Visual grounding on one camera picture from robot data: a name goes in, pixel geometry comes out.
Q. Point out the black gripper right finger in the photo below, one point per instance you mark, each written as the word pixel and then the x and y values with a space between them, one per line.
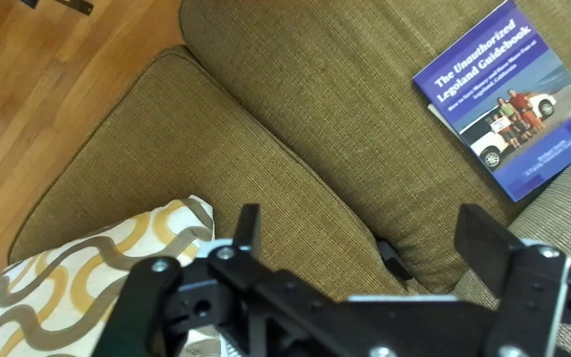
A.
pixel 486 246

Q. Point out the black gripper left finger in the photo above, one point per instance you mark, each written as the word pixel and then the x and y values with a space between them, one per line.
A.
pixel 248 226

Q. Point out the black remote control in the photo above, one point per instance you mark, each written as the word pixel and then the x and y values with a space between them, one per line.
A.
pixel 393 262

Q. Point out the brown fabric couch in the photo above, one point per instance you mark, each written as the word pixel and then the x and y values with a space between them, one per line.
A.
pixel 309 109

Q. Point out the blue guidebook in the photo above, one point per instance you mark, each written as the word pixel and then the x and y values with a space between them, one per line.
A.
pixel 506 95

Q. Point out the wavy gold grey pillow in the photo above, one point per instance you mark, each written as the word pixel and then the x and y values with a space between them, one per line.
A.
pixel 56 301

